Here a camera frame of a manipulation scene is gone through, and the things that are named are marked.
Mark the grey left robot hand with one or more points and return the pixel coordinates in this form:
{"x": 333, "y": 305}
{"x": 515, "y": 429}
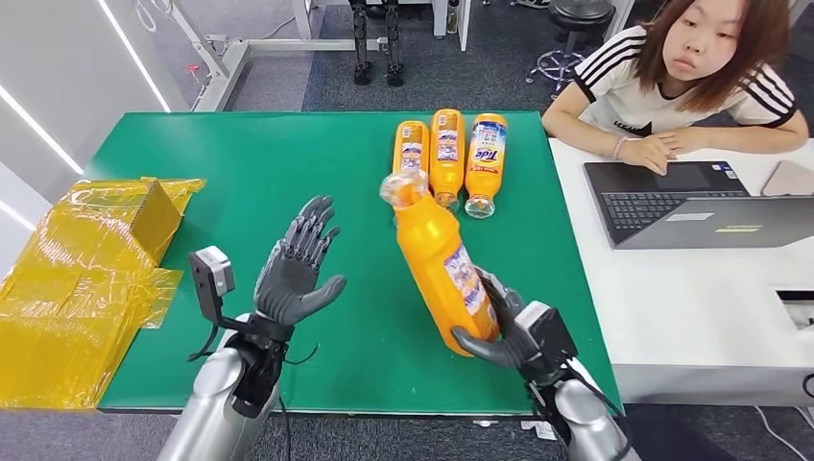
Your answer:
{"x": 292, "y": 280}

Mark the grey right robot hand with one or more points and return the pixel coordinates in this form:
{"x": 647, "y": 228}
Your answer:
{"x": 502, "y": 353}

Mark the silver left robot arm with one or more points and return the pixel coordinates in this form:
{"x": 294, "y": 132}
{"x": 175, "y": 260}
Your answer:
{"x": 210, "y": 407}

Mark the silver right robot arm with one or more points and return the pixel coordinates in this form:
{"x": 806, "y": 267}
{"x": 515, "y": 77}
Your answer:
{"x": 588, "y": 420}

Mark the orange Tide label bottle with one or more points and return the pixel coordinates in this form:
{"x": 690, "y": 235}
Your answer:
{"x": 486, "y": 178}

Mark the orange detergent bottle blue cap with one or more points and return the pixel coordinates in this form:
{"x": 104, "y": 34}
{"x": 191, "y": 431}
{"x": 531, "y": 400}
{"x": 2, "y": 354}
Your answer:
{"x": 411, "y": 149}

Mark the small background bottle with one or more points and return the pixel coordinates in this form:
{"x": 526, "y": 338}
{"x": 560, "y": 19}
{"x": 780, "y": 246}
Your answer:
{"x": 453, "y": 19}

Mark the green table mat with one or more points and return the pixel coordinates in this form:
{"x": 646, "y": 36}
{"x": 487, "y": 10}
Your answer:
{"x": 254, "y": 159}

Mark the yellow film wrapped box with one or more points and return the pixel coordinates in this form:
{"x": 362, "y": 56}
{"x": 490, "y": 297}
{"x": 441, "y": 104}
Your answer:
{"x": 70, "y": 286}

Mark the person's right hand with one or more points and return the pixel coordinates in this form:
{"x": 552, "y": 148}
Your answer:
{"x": 643, "y": 156}

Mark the person's hand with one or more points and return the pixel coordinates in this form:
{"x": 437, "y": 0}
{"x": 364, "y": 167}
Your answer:
{"x": 680, "y": 139}
{"x": 643, "y": 156}

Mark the black robot leg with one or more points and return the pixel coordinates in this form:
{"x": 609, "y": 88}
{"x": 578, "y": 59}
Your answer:
{"x": 362, "y": 44}
{"x": 393, "y": 44}

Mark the grey open laptop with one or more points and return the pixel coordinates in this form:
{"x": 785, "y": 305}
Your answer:
{"x": 718, "y": 223}

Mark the white light strip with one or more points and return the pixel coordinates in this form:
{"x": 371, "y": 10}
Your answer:
{"x": 133, "y": 57}
{"x": 41, "y": 130}

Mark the person's left hand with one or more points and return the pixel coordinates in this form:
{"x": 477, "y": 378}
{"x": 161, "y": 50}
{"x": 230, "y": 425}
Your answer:
{"x": 680, "y": 139}

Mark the person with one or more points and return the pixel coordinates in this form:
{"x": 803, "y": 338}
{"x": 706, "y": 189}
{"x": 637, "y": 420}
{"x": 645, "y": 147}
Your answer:
{"x": 629, "y": 89}

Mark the white box with dark slot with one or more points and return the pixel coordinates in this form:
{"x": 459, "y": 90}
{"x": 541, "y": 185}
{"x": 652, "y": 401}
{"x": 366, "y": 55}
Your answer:
{"x": 798, "y": 308}

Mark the white background desk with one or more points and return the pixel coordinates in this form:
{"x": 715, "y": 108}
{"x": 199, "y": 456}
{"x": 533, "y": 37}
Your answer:
{"x": 440, "y": 16}

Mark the pale pink phone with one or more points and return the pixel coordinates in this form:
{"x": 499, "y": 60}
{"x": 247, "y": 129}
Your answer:
{"x": 792, "y": 178}

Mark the black round stool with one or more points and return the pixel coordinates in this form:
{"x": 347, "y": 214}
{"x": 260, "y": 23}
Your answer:
{"x": 582, "y": 11}

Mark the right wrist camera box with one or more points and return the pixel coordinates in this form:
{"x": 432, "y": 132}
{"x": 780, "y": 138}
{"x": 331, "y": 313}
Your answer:
{"x": 550, "y": 337}

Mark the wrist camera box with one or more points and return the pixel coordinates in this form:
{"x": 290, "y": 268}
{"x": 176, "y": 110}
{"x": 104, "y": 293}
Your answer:
{"x": 206, "y": 283}
{"x": 550, "y": 337}

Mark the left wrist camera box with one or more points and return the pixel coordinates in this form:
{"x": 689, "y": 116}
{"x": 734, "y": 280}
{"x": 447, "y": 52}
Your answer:
{"x": 206, "y": 283}

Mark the white metal stand frame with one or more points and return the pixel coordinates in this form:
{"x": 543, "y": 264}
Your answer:
{"x": 229, "y": 63}

